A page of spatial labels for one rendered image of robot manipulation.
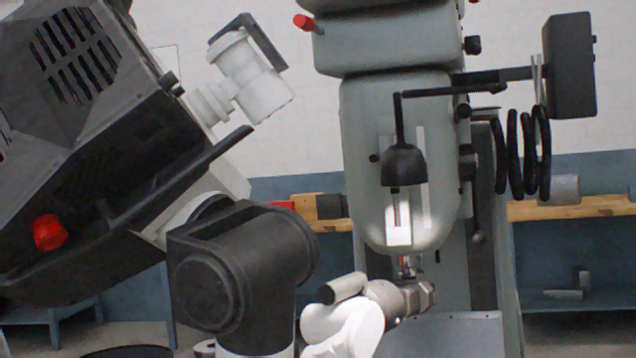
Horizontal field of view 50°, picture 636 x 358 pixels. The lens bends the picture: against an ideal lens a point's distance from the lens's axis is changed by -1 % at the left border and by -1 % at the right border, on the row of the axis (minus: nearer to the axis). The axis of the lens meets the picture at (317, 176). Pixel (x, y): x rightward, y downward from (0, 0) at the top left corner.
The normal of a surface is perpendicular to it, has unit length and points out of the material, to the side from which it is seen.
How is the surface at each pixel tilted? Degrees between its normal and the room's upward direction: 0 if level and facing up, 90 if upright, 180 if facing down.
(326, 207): 90
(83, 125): 64
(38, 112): 74
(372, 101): 90
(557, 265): 90
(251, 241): 41
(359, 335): 83
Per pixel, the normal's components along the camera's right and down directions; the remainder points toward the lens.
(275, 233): 0.41, -0.76
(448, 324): -0.25, -0.36
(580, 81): -0.23, 0.08
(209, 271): -0.54, 0.24
